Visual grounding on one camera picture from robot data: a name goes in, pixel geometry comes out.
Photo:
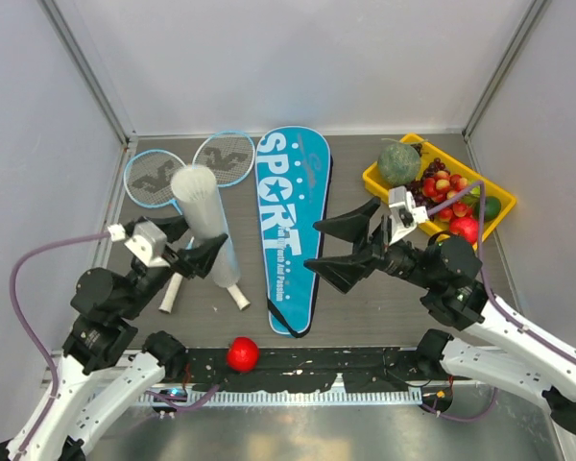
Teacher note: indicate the black front rail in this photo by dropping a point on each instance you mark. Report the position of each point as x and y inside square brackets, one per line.
[306, 370]

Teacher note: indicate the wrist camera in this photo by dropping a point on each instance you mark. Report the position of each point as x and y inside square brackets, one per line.
[144, 239]
[405, 215]

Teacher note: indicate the green melon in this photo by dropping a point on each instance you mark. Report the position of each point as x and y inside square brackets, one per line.
[398, 163]

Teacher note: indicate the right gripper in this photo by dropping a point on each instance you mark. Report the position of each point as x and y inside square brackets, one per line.
[341, 271]

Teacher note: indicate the blue badminton racket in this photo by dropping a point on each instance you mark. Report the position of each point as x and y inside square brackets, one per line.
[147, 178]
[229, 155]

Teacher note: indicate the right blue badminton racket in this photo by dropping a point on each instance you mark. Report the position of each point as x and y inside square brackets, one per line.
[229, 155]

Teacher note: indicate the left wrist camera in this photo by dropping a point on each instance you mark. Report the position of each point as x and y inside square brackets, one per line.
[144, 239]

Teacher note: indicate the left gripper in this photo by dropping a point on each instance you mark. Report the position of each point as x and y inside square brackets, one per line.
[194, 259]

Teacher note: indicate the red apple in tray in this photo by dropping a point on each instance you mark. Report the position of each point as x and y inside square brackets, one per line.
[466, 227]

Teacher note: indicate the red ball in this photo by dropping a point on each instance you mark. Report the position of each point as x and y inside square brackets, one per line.
[243, 355]

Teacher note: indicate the white cable duct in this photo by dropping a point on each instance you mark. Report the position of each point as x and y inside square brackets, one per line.
[334, 397]

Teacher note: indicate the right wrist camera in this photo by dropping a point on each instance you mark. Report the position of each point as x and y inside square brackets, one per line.
[405, 215]

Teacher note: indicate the green lime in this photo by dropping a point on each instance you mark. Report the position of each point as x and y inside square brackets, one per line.
[492, 208]

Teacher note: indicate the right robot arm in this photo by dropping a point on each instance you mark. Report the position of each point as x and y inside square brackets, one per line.
[533, 363]

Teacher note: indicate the white shuttlecock tube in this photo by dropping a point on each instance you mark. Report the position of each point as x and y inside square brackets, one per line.
[197, 194]

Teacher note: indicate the left blue badminton racket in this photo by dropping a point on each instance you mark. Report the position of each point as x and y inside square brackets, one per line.
[147, 178]

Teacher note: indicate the blue racket bag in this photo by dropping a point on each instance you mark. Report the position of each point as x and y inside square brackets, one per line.
[293, 169]

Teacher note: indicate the dark grape bunch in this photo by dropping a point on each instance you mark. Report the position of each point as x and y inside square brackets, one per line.
[415, 185]

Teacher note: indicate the yellow plastic tray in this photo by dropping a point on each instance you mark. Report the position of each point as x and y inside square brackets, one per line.
[375, 184]

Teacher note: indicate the red cherry cluster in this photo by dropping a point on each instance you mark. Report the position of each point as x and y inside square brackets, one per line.
[443, 186]

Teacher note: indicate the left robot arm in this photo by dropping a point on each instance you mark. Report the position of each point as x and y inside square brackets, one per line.
[75, 411]

